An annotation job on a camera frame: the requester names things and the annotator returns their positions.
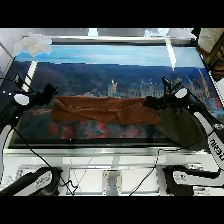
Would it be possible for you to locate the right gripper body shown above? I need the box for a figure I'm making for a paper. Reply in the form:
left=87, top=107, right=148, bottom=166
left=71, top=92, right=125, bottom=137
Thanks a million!
left=142, top=95, right=173, bottom=111

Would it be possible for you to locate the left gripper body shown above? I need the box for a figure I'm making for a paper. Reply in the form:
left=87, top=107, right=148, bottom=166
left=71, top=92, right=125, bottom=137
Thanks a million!
left=32, top=83, right=60, bottom=107

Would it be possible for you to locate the dark grey garment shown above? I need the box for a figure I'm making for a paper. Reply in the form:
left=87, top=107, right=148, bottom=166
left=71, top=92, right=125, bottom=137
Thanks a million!
left=155, top=104, right=210, bottom=150

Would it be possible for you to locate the white garment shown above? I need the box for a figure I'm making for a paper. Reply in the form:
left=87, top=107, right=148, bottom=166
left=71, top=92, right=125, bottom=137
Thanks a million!
left=13, top=32, right=53, bottom=57

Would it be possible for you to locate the cream garment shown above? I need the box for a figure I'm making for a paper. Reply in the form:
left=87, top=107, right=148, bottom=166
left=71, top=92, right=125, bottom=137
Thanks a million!
left=198, top=28, right=224, bottom=54

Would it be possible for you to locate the black cable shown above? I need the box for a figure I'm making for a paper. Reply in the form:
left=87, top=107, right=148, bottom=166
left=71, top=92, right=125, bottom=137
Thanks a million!
left=11, top=125, right=79, bottom=197
left=128, top=146, right=164, bottom=197

